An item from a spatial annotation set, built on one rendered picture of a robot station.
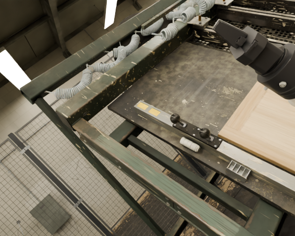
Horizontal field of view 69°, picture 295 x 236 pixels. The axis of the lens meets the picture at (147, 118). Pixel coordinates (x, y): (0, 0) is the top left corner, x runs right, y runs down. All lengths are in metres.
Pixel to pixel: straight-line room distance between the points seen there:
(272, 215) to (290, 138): 0.30
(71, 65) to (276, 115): 1.20
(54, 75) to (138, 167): 0.91
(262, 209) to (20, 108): 5.46
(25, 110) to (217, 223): 5.37
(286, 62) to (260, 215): 0.53
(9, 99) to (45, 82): 4.48
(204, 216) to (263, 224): 0.20
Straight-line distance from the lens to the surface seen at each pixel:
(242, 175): 0.83
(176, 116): 0.77
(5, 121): 5.84
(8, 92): 5.97
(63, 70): 1.51
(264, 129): 0.97
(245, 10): 1.73
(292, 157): 0.92
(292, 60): 0.47
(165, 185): 0.75
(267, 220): 0.85
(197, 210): 0.72
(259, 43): 0.43
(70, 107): 1.03
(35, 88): 1.45
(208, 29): 1.47
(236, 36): 0.46
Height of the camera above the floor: 1.62
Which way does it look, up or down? 3 degrees down
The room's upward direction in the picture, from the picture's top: 43 degrees counter-clockwise
